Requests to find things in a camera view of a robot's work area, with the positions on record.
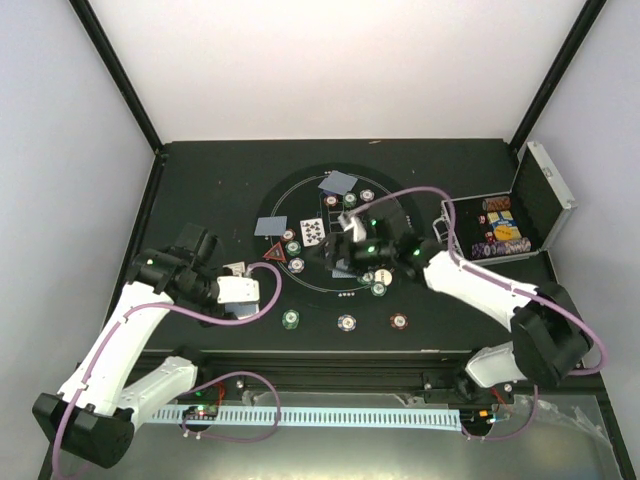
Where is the orange yellow card box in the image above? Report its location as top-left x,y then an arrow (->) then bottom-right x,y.
493,224 -> 522,242

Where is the red white chip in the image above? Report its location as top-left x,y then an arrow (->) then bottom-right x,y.
281,229 -> 295,242
324,195 -> 339,208

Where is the blue card box in case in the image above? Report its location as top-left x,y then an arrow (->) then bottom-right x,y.
486,210 -> 514,226

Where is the green poker chip stack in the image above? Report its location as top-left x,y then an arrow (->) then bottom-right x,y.
281,309 -> 300,330

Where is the white playing card box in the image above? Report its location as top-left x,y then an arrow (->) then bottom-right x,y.
223,261 -> 246,277

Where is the brown chip row in case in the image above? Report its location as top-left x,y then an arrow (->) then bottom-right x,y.
482,196 -> 511,212

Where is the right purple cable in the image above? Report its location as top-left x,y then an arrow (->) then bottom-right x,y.
349,186 -> 610,442

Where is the purple chip row in case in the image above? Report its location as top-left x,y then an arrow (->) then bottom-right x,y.
471,238 -> 532,260

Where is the white perforated strip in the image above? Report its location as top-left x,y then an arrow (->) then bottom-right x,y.
148,404 -> 462,432

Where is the face up clubs card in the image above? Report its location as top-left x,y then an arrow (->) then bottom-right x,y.
300,218 -> 326,247

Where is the brown poker chip stack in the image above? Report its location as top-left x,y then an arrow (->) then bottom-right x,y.
390,313 -> 408,330

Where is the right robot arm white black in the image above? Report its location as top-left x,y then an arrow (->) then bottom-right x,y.
309,212 -> 595,403

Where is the aluminium poker case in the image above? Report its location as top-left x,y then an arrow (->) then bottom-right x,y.
432,141 -> 577,265

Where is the red triangular marker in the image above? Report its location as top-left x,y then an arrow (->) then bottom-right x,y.
263,241 -> 287,263

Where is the blue card top seat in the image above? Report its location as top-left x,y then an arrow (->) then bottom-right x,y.
318,170 -> 358,195

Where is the round black poker mat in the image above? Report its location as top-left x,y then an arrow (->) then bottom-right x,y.
253,162 -> 427,308

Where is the green chip mat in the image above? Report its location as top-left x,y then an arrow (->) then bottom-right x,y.
371,282 -> 387,297

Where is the blue playing card deck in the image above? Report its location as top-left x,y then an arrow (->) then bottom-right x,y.
224,303 -> 260,320

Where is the white dealer button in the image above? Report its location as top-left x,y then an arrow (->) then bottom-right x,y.
374,269 -> 393,287

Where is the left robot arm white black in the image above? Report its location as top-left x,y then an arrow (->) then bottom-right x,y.
32,224 -> 231,468

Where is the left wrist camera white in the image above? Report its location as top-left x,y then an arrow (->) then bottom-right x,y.
216,276 -> 260,304

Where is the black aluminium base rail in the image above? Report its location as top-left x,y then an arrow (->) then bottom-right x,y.
199,351 -> 471,400

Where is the red white chip top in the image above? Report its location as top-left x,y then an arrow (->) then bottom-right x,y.
324,195 -> 339,208

